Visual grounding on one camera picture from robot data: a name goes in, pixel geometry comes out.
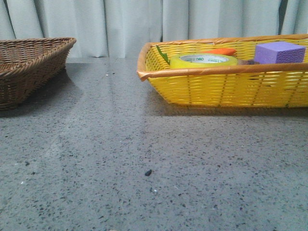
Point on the yellow-clear packing tape roll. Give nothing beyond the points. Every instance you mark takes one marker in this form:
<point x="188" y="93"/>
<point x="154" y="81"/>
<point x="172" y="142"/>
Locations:
<point x="201" y="60"/>

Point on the orange toy carrot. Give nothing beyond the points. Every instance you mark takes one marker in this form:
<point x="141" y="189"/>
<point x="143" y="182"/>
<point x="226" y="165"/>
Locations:
<point x="222" y="51"/>

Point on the light grey curtain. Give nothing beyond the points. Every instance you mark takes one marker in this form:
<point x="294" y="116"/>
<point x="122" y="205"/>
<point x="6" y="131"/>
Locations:
<point x="119" y="28"/>

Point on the brown lumpy toy item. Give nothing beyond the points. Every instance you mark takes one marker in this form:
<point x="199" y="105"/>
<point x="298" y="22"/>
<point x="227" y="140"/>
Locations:
<point x="247" y="62"/>

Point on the yellow woven plastic basket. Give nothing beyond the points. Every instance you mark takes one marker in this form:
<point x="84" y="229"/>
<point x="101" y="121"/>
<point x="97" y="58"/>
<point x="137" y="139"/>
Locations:
<point x="259" y="85"/>

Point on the brown wicker basket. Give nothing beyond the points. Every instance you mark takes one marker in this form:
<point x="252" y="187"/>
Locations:
<point x="27" y="64"/>

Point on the purple foam cube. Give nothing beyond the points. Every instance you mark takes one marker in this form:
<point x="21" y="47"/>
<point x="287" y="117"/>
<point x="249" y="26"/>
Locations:
<point x="279" y="52"/>

